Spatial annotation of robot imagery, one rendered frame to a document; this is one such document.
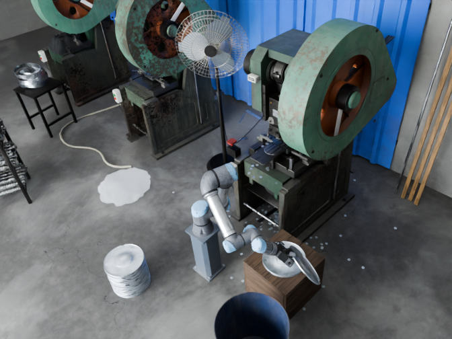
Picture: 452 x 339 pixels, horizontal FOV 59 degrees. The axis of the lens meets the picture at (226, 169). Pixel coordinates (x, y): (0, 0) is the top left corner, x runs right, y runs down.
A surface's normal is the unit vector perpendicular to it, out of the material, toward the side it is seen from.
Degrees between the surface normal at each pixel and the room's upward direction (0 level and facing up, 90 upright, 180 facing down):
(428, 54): 90
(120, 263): 0
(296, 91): 64
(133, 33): 90
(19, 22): 90
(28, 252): 0
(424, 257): 0
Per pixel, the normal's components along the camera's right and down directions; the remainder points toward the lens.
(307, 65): -0.58, -0.18
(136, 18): 0.65, 0.44
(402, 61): -0.73, 0.47
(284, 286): -0.07, -0.77
